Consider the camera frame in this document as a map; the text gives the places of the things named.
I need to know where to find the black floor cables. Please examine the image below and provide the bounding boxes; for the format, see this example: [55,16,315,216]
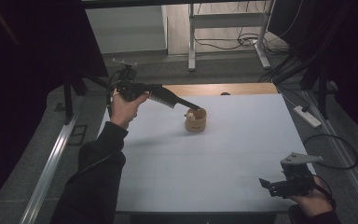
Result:
[193,27,290,57]

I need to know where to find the hand-held gripper cable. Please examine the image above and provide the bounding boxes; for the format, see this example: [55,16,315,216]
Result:
[311,174,337,210]
[64,69,124,188]

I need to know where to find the white table mat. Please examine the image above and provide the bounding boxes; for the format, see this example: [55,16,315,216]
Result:
[97,93,307,213]

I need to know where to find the black comb with handle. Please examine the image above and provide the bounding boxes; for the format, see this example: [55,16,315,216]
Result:
[148,85,201,112]

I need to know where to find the black curtain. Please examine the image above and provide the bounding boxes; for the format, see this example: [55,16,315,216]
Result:
[0,0,110,216]
[267,0,358,144]

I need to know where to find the person's left hand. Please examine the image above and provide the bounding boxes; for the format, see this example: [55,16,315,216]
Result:
[109,89,150,131]

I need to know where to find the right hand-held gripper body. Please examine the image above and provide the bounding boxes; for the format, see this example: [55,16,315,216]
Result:
[268,151,324,199]

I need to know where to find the round wooden holder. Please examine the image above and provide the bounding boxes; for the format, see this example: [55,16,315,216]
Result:
[184,107,208,133]

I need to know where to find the person's right hand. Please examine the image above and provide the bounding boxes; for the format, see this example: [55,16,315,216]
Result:
[290,178,335,218]

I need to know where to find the aluminium rail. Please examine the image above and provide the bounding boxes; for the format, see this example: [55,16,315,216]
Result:
[19,96,85,224]
[302,90,358,220]

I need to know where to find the black tripod stand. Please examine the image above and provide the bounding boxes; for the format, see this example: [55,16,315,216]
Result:
[273,46,339,120]
[62,73,116,125]

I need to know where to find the right hand-held gripper cable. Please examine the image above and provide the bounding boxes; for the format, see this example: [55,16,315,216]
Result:
[311,174,337,210]

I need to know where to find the black cable loop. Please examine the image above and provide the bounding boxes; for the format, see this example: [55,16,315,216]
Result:
[302,133,358,171]

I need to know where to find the white metal desk frame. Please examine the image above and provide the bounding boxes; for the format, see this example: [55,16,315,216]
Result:
[187,0,276,73]

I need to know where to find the grey panel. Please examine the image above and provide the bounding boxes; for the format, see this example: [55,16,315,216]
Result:
[85,5,169,55]

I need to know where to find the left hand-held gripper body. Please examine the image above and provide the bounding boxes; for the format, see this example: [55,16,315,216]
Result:
[106,58,152,103]

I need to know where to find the white power strip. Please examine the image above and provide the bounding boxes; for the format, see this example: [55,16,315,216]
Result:
[293,105,323,129]

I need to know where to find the left hand-held gripper cable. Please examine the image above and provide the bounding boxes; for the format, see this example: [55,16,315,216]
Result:
[64,69,124,188]

